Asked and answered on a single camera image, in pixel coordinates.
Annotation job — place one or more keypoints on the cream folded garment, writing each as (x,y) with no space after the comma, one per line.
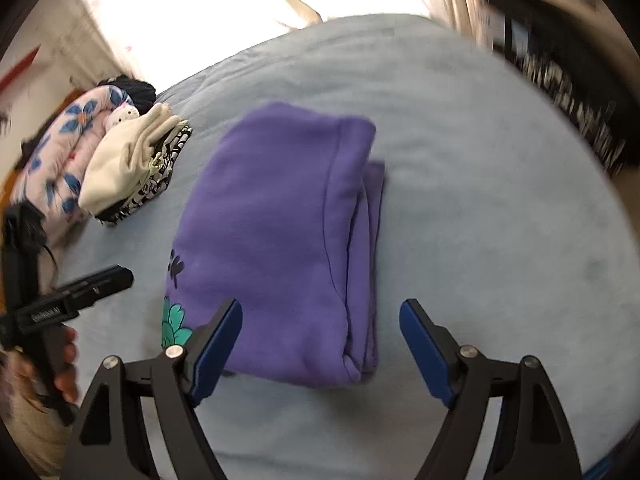
(125,160)

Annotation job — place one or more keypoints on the purple zip hoodie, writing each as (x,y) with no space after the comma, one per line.
(270,220)

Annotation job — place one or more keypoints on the black white patterned folded clothes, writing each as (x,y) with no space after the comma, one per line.
(167,160)

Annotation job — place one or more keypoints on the floral quilt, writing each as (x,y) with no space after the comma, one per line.
(75,125)

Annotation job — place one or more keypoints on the person's left forearm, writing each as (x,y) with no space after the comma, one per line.
(30,435)

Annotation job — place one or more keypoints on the dark knit cloth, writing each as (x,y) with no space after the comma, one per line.
(132,90)

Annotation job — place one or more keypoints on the red wall decoration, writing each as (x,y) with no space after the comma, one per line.
(20,70)

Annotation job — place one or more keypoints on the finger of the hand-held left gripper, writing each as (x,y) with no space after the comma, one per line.
(100,285)

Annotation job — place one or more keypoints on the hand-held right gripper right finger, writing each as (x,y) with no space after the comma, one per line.
(430,355)

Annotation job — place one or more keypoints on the black case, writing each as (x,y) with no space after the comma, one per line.
(540,35)

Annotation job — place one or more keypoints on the bed with light blue blanket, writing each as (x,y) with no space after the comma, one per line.
(475,185)

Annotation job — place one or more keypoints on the person's left hand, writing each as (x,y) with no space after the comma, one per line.
(67,380)

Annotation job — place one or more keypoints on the white plush toy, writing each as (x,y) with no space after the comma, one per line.
(122,115)

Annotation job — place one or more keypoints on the black white patterned garment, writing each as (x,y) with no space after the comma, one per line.
(575,110)

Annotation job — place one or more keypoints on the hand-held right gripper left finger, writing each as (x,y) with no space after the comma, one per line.
(217,355)

